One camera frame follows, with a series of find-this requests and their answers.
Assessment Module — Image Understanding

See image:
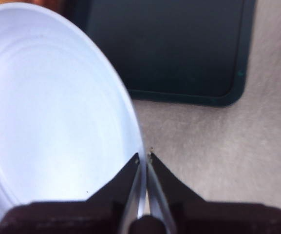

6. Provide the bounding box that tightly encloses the black rectangular tray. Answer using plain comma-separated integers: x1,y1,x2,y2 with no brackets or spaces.
67,0,257,108

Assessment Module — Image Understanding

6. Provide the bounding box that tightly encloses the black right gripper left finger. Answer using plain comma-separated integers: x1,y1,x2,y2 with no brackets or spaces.
0,153,143,234

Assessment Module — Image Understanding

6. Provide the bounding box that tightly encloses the blue round plate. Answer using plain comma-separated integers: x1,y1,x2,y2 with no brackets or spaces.
0,2,148,232

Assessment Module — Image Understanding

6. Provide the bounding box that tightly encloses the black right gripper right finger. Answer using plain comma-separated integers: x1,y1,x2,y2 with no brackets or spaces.
146,152,281,234

